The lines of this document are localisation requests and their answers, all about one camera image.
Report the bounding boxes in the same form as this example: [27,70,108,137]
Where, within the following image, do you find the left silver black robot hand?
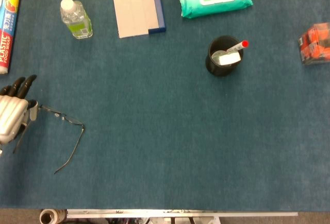
[0,74,39,144]

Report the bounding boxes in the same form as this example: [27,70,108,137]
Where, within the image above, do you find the thin-framed eyeglasses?
[12,105,86,175]

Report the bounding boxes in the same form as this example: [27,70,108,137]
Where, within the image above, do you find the plastic food wrap box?
[0,0,24,75]

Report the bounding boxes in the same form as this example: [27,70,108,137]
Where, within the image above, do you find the brown tape roll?
[39,209,67,224]

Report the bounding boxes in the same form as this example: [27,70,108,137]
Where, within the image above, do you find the clear bottle with green label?
[60,0,94,40]

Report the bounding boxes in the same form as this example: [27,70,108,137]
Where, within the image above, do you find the open blue and grey box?
[112,0,167,39]

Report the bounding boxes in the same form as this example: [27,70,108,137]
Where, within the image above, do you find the blue felt table cloth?
[0,0,330,212]

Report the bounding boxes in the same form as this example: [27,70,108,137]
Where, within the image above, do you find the black mesh pen holder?
[205,35,244,77]

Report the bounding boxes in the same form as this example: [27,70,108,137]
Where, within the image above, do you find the white eraser block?
[218,51,242,66]

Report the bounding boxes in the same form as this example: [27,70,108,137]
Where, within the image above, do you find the white marker with red cap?
[226,40,250,54]

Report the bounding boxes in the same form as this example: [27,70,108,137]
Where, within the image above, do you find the clear box of red items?
[298,22,330,66]

